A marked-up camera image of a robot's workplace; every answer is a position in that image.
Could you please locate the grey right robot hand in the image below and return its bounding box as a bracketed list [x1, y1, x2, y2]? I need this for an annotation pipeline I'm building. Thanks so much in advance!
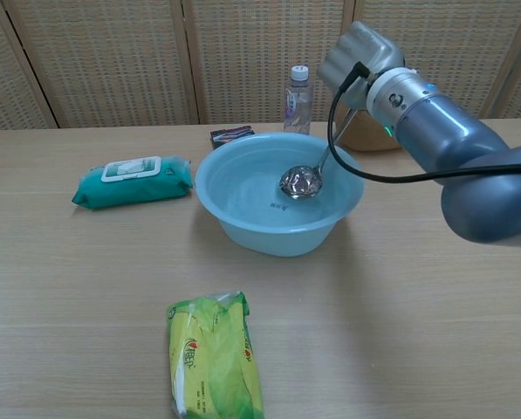
[316, 20, 407, 112]

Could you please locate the steel ladle with black handle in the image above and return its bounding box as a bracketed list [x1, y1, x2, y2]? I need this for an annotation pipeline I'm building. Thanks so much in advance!
[278, 106, 358, 203]

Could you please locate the clear plastic water bottle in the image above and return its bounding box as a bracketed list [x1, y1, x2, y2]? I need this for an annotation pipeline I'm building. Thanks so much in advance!
[283, 65, 315, 135]

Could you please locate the light blue plastic basin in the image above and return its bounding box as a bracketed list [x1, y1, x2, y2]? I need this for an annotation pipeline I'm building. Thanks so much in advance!
[194, 132, 367, 258]

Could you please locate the brown capybara plush toy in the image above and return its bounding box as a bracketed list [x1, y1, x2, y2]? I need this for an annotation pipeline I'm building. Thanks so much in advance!
[334, 102, 403, 153]

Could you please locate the small black red box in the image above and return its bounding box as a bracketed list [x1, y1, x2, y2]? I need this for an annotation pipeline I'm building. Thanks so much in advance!
[209, 125, 257, 150]

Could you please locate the woven rattan folding screen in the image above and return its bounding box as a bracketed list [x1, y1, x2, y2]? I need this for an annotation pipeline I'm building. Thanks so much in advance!
[0, 0, 521, 135]

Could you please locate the teal wet wipes pack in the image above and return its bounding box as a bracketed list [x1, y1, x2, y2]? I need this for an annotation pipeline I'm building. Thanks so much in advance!
[71, 155, 195, 211]

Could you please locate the green yellow tissue pack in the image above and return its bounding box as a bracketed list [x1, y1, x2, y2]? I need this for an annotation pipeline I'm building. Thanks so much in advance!
[165, 291, 265, 419]

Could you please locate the black cable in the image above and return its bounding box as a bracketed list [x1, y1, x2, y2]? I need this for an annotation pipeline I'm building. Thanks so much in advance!
[327, 61, 521, 183]

